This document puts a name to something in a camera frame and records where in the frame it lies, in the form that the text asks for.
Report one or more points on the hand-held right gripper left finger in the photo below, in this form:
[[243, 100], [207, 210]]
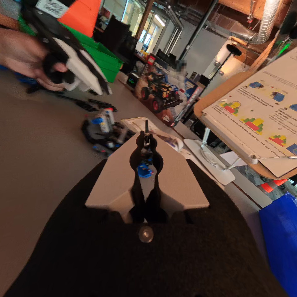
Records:
[[111, 183]]

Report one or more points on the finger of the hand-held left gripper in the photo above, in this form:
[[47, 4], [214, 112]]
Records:
[[83, 74], [66, 48]]

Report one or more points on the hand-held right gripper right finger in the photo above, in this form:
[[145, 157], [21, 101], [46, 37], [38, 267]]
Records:
[[181, 183]]

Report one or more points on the black lego axle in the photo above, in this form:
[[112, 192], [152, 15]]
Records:
[[146, 127]]

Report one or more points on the scattered black lego pieces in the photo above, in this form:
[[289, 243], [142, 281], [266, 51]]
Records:
[[102, 104]]

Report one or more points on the lego instruction booklet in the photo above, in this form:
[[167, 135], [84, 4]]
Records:
[[139, 124]]

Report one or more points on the lego set box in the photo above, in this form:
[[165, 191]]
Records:
[[162, 92]]

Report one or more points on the person's left hand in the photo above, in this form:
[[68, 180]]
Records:
[[23, 55]]

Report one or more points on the green plastic bin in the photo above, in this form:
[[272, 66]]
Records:
[[104, 60]]

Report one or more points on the orange bag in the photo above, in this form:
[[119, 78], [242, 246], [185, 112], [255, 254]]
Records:
[[83, 16]]

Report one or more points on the black device green lights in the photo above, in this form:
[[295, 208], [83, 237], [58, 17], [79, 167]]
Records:
[[133, 80]]

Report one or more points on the printed instruction sheet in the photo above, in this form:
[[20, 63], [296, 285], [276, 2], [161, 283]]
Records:
[[255, 116]]

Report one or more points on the blue plastic bin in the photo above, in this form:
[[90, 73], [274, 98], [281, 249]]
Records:
[[278, 232]]

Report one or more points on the black floor lamp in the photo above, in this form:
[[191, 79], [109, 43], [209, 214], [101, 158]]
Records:
[[233, 49]]

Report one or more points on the silver flexible duct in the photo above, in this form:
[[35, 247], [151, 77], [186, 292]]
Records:
[[269, 18]]

